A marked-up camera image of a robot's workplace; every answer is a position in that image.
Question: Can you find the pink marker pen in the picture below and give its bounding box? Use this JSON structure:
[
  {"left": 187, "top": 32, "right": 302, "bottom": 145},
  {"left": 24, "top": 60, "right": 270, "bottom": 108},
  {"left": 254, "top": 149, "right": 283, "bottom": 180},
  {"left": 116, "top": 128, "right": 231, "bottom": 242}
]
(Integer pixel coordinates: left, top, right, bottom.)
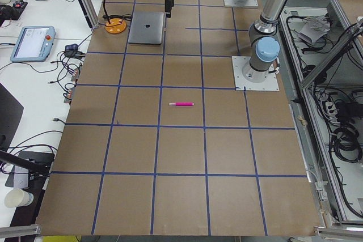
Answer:
[{"left": 168, "top": 101, "right": 194, "bottom": 107}]

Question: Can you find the silver closed laptop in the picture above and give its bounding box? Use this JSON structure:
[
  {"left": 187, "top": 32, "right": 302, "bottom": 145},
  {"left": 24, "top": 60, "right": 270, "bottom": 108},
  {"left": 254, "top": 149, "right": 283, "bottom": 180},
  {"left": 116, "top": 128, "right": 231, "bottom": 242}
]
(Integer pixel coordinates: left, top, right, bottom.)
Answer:
[{"left": 128, "top": 11, "right": 164, "bottom": 45}]

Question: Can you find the blue teach pendant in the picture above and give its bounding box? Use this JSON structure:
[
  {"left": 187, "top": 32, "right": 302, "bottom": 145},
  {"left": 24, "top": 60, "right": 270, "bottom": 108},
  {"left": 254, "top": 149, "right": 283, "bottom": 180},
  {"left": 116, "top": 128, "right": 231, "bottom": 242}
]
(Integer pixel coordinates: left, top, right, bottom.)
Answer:
[{"left": 10, "top": 26, "right": 56, "bottom": 62}]

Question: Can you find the black monitor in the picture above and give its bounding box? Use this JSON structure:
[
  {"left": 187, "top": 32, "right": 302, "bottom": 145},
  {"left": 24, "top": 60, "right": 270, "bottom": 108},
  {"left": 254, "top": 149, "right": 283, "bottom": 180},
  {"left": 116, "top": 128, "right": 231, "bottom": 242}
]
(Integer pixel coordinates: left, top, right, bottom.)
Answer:
[{"left": 0, "top": 84, "right": 24, "bottom": 151}]

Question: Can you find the white paper cup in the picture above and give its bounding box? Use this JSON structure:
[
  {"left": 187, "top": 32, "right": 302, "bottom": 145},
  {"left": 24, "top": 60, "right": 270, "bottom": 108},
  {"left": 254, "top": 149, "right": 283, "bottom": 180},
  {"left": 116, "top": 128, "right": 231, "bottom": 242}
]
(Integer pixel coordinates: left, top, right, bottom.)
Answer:
[{"left": 4, "top": 188, "right": 34, "bottom": 208}]

